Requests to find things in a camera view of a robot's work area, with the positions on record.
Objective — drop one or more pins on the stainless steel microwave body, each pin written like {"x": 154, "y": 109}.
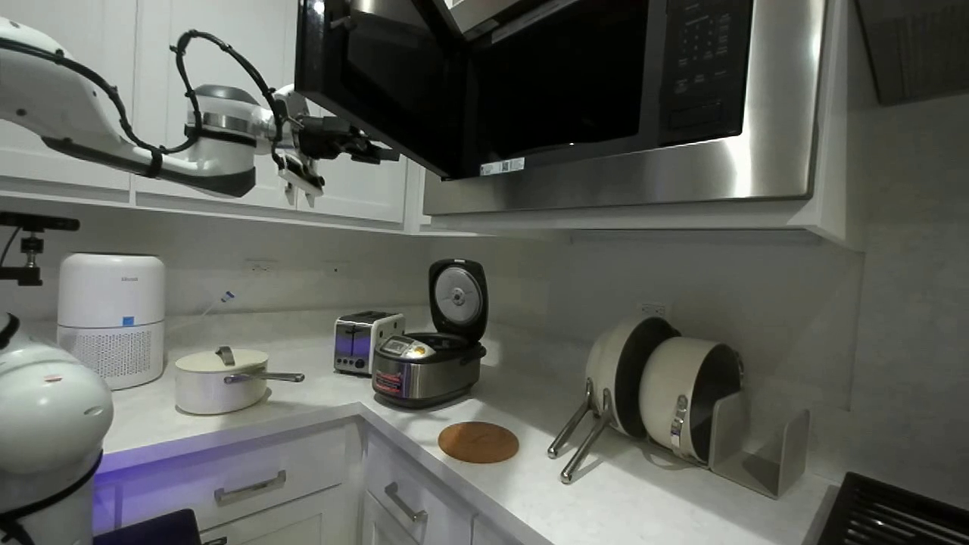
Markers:
{"x": 617, "y": 104}

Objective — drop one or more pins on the white polka dot toaster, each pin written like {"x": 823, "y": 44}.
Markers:
{"x": 360, "y": 338}

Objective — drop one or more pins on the cream frying pan back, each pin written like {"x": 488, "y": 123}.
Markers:
{"x": 612, "y": 376}

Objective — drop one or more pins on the white lower cabinet drawers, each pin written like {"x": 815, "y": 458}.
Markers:
{"x": 312, "y": 484}

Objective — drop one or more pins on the white cylindrical air purifier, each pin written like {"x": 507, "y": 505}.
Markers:
{"x": 112, "y": 314}

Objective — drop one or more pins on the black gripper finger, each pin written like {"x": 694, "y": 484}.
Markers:
{"x": 355, "y": 126}
{"x": 380, "y": 154}

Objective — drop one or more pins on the black microwave door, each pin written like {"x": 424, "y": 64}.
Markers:
{"x": 412, "y": 69}

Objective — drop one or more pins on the metal pan rack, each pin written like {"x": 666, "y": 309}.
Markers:
{"x": 760, "y": 456}

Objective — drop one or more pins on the round cork trivet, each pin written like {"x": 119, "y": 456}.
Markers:
{"x": 481, "y": 442}

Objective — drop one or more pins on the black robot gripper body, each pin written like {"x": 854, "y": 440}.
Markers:
{"x": 333, "y": 136}

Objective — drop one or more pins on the range hood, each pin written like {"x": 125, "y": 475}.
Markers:
{"x": 918, "y": 49}

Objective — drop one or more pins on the black camera tripod mount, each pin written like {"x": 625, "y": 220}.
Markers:
{"x": 28, "y": 230}

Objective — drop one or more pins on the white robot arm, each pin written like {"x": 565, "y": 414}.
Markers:
{"x": 52, "y": 408}

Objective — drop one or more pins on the white lidded saucepan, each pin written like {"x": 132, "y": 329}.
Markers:
{"x": 226, "y": 379}

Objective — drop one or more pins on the silver rice cooker open lid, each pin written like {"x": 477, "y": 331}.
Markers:
{"x": 416, "y": 370}

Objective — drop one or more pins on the black gas stovetop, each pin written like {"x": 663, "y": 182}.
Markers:
{"x": 873, "y": 512}

